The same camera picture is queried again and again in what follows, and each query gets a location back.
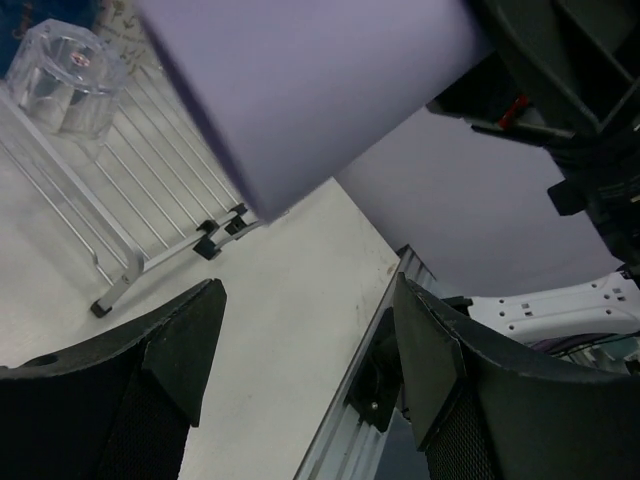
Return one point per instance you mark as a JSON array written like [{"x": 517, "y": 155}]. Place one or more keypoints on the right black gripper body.
[{"x": 563, "y": 74}]

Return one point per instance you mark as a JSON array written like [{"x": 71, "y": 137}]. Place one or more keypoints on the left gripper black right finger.
[{"x": 483, "y": 406}]

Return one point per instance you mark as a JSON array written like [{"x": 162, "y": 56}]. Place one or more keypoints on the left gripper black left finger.
[{"x": 119, "y": 405}]

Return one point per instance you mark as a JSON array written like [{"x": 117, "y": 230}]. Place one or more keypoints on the lavender plastic cup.
[{"x": 288, "y": 93}]

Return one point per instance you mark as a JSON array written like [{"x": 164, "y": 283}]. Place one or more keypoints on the clear drinking glass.
[{"x": 67, "y": 79}]

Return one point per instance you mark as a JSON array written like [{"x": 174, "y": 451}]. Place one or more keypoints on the dark blue ceramic mug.
[{"x": 15, "y": 21}]

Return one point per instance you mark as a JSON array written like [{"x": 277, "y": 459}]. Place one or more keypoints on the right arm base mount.
[{"x": 378, "y": 380}]

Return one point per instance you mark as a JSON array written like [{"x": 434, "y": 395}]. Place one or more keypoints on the aluminium mounting rail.
[{"x": 352, "y": 435}]

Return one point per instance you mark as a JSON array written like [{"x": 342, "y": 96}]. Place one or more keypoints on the metal wire dish rack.
[{"x": 152, "y": 191}]

